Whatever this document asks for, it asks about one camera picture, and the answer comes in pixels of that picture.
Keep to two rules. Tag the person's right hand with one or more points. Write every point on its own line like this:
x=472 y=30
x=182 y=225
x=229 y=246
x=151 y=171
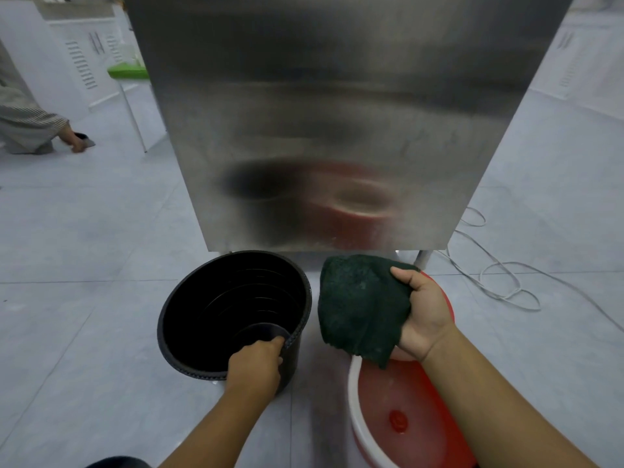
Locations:
x=429 y=316

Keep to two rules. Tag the person's left hand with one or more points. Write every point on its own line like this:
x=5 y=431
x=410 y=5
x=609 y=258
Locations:
x=253 y=367

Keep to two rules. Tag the person's left thumb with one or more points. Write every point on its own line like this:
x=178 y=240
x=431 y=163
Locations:
x=274 y=342

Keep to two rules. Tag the person's right thumb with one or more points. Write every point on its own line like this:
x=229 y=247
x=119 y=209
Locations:
x=404 y=275

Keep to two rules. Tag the dark green cloth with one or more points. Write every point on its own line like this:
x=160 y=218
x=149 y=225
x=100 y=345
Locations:
x=358 y=311

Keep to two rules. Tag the black plastic bucket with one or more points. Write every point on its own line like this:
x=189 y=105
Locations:
x=204 y=307

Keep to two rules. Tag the person's right forearm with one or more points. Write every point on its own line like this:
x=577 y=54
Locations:
x=487 y=409

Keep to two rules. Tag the person's left forearm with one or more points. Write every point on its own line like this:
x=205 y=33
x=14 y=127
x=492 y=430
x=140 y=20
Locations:
x=219 y=433

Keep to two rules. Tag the red basin with white rim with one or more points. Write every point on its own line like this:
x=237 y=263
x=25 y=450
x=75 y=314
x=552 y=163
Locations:
x=414 y=433

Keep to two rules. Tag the stainless steel cabinet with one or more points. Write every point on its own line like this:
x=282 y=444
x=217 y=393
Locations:
x=341 y=92

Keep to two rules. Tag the person's dark trouser knee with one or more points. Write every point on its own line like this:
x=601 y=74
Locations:
x=117 y=463

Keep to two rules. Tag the small dark rag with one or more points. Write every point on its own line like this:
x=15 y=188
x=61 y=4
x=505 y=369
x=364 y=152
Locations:
x=88 y=140

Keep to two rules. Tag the white cabinet with louvred doors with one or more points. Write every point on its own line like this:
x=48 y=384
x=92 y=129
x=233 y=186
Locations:
x=580 y=53
x=83 y=53

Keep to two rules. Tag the green topped white table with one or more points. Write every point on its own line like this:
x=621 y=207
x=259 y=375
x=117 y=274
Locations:
x=129 y=73

